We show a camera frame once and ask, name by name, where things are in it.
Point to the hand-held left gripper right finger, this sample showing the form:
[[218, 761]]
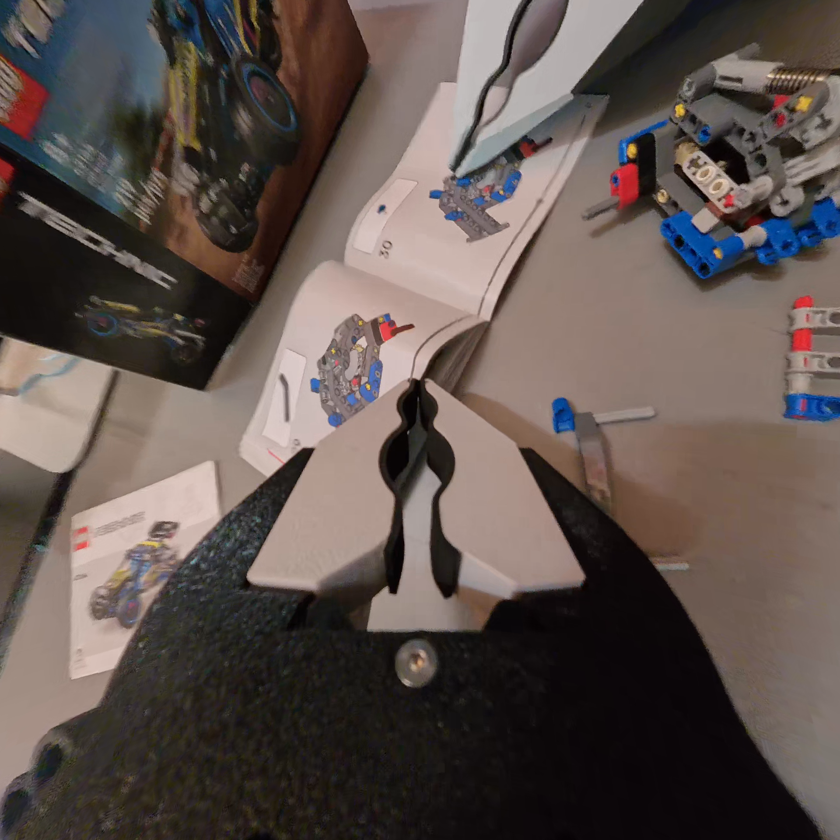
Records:
[[512, 525]]

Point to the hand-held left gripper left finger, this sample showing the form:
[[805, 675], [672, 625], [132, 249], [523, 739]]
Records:
[[328, 525]]

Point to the lego chassis assembly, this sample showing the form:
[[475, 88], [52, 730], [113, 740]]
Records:
[[722, 164]]

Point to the red axle with grey connectors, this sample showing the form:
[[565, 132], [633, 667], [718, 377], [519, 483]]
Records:
[[804, 341]]

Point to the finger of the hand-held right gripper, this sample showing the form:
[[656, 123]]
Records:
[[577, 52], [485, 46]]

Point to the lego set box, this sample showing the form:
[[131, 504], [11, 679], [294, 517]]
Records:
[[164, 164]]

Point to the small closed instruction booklet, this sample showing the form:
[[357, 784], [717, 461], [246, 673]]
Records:
[[144, 571]]

